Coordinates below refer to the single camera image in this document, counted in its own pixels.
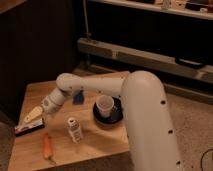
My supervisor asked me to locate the grey case with handle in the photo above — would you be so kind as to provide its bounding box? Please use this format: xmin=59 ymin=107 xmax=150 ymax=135
xmin=77 ymin=38 xmax=213 ymax=84

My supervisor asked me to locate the black cable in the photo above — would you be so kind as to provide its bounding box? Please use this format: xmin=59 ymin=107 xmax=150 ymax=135
xmin=200 ymin=148 xmax=213 ymax=171

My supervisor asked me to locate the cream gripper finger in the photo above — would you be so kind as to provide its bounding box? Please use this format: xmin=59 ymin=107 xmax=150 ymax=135
xmin=23 ymin=106 xmax=43 ymax=123

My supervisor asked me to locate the orange carrot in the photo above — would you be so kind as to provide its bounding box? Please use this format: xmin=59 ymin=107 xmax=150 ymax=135
xmin=43 ymin=133 xmax=55 ymax=164

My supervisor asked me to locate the white shelf with items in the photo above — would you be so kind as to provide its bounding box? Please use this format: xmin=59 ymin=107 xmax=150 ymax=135
xmin=89 ymin=0 xmax=213 ymax=21

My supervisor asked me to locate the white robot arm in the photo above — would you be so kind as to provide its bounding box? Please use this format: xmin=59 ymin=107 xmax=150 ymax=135
xmin=41 ymin=71 xmax=185 ymax=171

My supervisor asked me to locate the black bowl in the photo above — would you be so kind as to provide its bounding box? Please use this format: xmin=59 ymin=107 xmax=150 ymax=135
xmin=93 ymin=95 xmax=123 ymax=124

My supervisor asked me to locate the translucent plastic cup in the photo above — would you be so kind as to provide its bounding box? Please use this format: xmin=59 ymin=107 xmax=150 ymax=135
xmin=95 ymin=95 xmax=114 ymax=118

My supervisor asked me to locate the small white bottle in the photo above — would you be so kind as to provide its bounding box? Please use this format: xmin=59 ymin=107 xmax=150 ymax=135
xmin=67 ymin=117 xmax=83 ymax=143

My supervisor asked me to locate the wooden table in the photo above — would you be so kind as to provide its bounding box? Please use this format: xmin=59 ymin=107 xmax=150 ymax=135
xmin=7 ymin=70 xmax=134 ymax=171

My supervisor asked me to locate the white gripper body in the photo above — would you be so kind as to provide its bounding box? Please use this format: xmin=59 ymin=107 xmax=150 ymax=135
xmin=41 ymin=88 xmax=69 ymax=114

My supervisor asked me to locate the blue sponge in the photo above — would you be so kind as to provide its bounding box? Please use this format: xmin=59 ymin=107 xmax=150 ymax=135
xmin=73 ymin=90 xmax=84 ymax=105

